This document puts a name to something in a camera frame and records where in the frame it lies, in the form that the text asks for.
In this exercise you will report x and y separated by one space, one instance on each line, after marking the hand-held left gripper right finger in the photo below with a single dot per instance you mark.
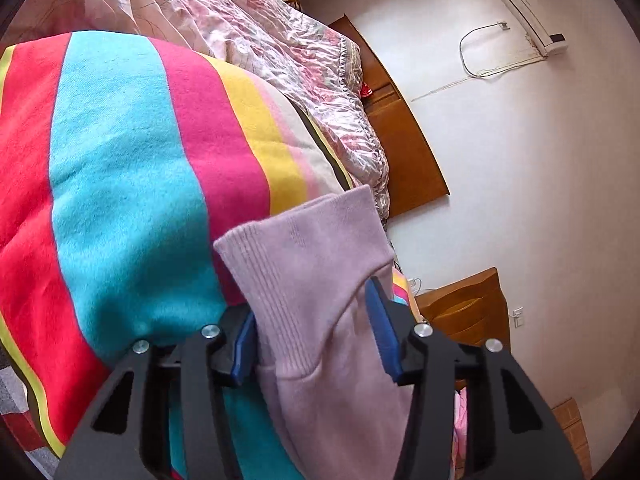
382 332

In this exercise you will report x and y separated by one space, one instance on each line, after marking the white wall socket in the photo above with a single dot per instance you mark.
518 316

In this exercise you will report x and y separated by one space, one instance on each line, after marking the striped colourful blanket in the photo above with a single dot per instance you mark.
125 185

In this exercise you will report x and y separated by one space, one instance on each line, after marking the mauve sweater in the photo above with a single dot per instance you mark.
325 280

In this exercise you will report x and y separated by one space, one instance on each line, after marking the flat wooden headboard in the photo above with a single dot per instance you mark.
405 140

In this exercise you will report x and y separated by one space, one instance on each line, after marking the light wooden wardrobe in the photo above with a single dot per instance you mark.
567 422

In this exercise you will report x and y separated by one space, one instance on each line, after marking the white air conditioner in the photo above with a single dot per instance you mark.
527 7

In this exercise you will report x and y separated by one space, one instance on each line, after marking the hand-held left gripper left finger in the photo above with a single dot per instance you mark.
244 347

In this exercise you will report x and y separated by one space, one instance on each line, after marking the plaid bed sheet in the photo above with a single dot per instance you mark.
20 410

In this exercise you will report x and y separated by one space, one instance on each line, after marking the floral pink quilt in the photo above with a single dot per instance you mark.
240 25

